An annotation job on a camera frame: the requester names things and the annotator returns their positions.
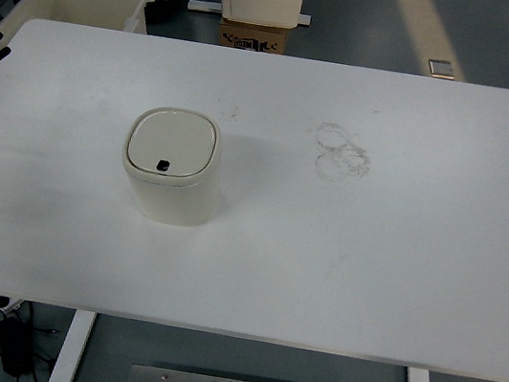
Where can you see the cream plastic storage bin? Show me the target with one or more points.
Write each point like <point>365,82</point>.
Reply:
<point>118,15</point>

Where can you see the black power adapter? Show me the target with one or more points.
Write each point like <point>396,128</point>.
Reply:
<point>15,347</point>

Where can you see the brown cardboard box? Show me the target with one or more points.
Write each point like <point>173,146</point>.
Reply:
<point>252,37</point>

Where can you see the white left table leg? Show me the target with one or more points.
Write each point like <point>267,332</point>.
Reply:
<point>72,349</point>

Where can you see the cream lidded trash can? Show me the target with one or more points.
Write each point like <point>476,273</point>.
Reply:
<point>172,158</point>

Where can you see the white power strip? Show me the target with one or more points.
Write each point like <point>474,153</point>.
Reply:
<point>9,304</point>

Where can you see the white table foot bar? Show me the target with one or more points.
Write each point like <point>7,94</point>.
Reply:
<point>216,8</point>

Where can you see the silver floor socket plate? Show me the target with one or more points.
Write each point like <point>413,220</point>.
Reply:
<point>441,69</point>

